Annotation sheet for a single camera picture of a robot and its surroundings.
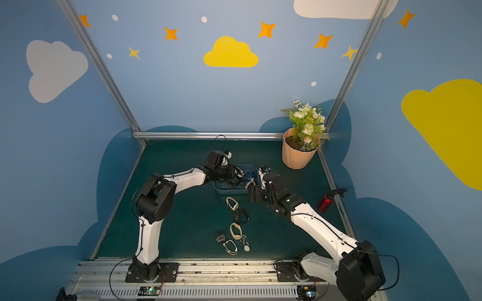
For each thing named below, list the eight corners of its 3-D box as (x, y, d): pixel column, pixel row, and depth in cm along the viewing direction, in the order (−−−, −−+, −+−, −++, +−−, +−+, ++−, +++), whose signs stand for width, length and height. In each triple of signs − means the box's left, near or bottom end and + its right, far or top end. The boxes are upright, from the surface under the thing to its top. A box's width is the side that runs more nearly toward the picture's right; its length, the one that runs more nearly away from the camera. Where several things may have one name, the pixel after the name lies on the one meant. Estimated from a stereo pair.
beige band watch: (234, 241, 84) (234, 240, 82) (228, 226, 88) (228, 224, 86) (243, 237, 85) (244, 236, 83) (237, 222, 89) (237, 221, 88)
